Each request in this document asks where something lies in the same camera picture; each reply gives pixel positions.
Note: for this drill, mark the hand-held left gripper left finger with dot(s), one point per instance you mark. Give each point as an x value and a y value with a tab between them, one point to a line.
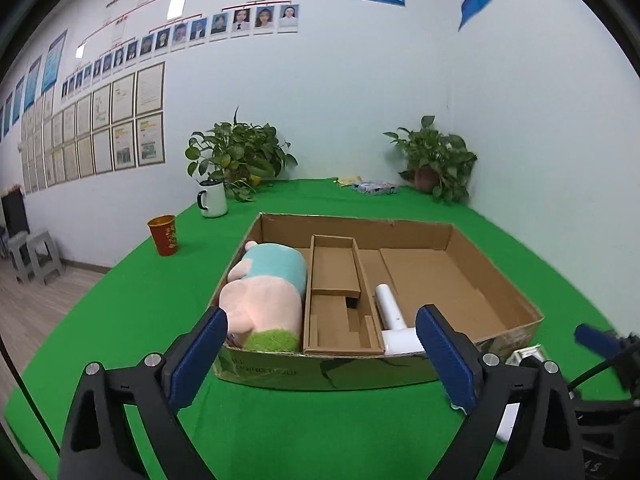
197	355

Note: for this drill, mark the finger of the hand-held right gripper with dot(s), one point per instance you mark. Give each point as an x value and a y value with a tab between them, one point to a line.
597	340

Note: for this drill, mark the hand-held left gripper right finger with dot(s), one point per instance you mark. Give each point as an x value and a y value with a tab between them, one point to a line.
445	360

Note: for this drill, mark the green and white medicine box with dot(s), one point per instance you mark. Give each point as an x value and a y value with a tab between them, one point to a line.
525	355

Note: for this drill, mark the white handheld hair dryer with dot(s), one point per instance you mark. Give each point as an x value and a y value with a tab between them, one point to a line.
390	305

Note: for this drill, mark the pink and teal plush toy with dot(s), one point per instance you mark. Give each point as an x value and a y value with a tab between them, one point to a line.
265	305

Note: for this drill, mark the large shallow cardboard box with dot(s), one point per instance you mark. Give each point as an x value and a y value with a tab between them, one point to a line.
320	372

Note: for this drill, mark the long brown cardboard box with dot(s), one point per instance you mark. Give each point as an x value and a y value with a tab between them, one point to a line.
332	270

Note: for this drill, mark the green tablecloth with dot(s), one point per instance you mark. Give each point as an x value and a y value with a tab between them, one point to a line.
150	310

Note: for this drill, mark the red paper cup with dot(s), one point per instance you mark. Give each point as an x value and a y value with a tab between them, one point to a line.
165	235

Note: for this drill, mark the white enamel mug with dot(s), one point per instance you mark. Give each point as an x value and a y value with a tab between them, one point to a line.
215	200

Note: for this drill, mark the grey plastic stool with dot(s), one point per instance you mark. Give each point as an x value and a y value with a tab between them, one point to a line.
45	252
17	255

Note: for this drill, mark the patterned tissue pack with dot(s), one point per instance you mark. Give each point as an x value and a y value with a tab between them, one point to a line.
375	188

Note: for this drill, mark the potted plant in brown pot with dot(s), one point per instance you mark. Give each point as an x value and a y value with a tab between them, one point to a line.
437	160

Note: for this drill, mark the yellow packet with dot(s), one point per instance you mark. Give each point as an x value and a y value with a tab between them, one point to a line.
349	181

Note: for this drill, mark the bushy potted green plant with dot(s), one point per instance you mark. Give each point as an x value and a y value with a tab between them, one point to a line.
240	150

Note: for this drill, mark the black monitor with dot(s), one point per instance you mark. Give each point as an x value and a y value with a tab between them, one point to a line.
14	212

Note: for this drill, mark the group of framed certificates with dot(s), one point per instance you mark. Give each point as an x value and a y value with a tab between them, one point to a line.
150	90

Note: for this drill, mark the row of portrait photos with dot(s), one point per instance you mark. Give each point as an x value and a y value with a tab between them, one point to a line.
240	20

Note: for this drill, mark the row of blue wall posters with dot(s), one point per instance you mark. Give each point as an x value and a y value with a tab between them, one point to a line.
54	60

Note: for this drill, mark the wall organisation chart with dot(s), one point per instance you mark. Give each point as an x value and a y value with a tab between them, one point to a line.
175	5

